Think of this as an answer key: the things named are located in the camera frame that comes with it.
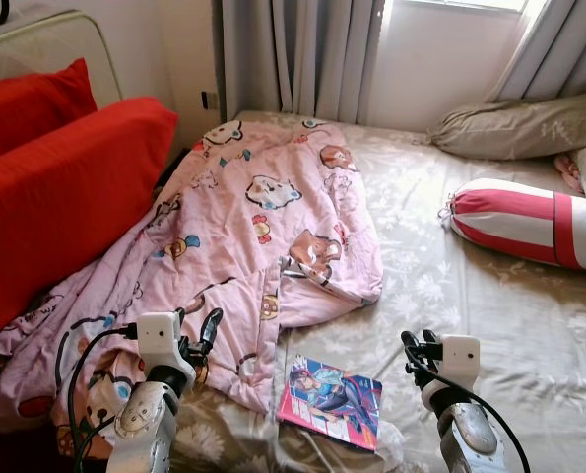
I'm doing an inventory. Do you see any bright window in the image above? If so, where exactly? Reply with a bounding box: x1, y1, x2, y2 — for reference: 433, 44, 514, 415
401, 0, 530, 13

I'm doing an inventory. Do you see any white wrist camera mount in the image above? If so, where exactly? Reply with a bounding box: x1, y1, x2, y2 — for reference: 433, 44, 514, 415
135, 312, 183, 371
440, 335, 481, 390

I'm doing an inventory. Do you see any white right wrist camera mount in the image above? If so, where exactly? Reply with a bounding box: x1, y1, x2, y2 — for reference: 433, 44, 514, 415
440, 335, 481, 390

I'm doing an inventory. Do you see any olive floral pillow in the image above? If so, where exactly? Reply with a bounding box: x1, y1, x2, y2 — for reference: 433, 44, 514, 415
430, 91, 586, 162

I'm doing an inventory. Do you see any beige padded board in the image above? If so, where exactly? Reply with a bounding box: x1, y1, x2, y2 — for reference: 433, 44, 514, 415
0, 10, 124, 104

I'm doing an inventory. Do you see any colourful comic book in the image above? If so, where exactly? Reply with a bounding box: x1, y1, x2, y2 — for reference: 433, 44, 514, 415
276, 355, 383, 452

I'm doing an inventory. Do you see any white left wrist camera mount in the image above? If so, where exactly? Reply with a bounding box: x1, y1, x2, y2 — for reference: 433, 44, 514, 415
135, 312, 183, 371

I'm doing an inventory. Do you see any red white striped bolster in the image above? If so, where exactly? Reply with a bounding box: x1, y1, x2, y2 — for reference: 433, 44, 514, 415
442, 178, 586, 273

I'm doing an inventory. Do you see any small pink cloth item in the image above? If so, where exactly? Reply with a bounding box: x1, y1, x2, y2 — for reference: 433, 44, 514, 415
553, 153, 584, 193

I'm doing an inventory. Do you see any beige floral bed sheet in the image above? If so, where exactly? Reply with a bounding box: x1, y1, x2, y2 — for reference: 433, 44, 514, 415
155, 108, 586, 473

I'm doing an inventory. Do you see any pink cartoon print blanket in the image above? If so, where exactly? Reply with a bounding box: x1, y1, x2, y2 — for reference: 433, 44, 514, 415
0, 118, 384, 464

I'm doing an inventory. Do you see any grey pleated curtain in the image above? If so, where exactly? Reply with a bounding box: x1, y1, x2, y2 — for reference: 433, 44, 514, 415
489, 0, 586, 104
219, 0, 387, 124

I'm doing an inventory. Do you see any small red cushion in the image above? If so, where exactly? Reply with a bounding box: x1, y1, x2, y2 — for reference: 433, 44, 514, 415
0, 57, 98, 164

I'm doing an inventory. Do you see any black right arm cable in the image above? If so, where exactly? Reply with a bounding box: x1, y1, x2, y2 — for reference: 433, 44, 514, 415
407, 345, 532, 473

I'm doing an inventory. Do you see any large red cushion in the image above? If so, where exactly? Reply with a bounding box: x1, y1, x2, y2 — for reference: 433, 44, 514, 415
0, 96, 179, 346

